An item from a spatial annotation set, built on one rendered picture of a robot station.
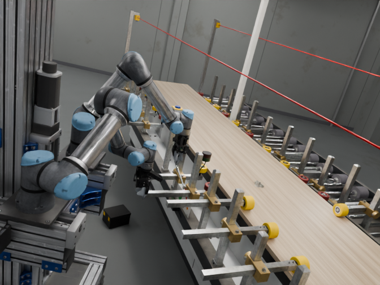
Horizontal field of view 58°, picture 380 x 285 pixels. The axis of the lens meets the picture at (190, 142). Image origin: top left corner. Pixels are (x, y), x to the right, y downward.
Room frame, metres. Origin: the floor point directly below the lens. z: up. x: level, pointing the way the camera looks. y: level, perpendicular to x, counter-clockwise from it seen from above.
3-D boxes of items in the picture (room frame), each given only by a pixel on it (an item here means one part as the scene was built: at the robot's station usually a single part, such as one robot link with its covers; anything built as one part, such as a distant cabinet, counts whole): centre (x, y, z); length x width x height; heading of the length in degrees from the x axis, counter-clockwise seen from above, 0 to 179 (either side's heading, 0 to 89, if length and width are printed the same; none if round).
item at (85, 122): (1.66, 0.57, 1.20); 0.13 x 0.12 x 0.14; 20
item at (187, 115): (1.98, 0.05, 1.27); 0.09 x 0.08 x 0.11; 110
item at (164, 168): (2.37, 0.14, 0.92); 0.05 x 0.05 x 0.45; 25
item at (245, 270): (1.18, -0.39, 0.95); 0.50 x 0.04 x 0.04; 115
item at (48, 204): (1.16, 0.57, 1.09); 0.15 x 0.15 x 0.10
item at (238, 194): (1.45, -0.29, 0.93); 0.04 x 0.04 x 0.48; 25
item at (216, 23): (4.69, 0.01, 1.25); 0.09 x 0.08 x 1.10; 25
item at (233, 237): (1.43, -0.29, 0.94); 0.14 x 0.06 x 0.05; 25
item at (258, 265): (1.20, -0.40, 0.94); 0.14 x 0.06 x 0.05; 25
